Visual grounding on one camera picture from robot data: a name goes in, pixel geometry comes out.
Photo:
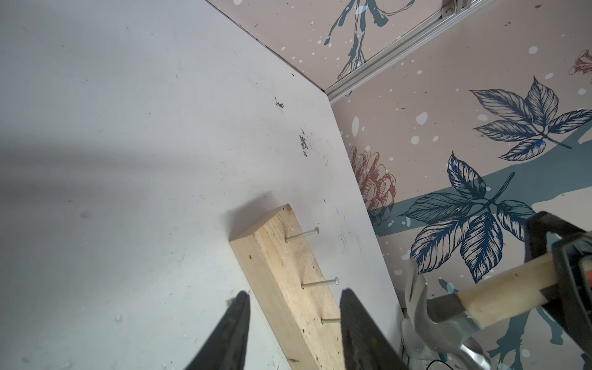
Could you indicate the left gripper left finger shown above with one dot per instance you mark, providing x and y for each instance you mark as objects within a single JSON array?
[{"x": 226, "y": 347}]

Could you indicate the steel nail near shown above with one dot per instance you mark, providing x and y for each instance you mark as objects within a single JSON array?
[{"x": 330, "y": 320}]

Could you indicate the steel nail middle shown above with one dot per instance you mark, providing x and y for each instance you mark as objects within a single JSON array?
[{"x": 334, "y": 281}]

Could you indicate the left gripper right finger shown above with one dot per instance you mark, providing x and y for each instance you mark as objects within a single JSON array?
[{"x": 364, "y": 345}]

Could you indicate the steel nail far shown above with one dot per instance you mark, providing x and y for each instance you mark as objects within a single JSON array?
[{"x": 302, "y": 235}]

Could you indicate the wooden handle claw hammer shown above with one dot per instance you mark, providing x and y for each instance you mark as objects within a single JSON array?
[{"x": 447, "y": 324}]

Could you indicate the steel nail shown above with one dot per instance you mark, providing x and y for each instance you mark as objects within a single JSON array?
[
  {"x": 302, "y": 235},
  {"x": 330, "y": 320},
  {"x": 334, "y": 281}
]

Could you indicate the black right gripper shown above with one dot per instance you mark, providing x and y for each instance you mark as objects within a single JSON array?
[{"x": 569, "y": 298}]

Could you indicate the pale wooden block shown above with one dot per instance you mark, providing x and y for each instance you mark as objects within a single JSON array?
[{"x": 275, "y": 270}]

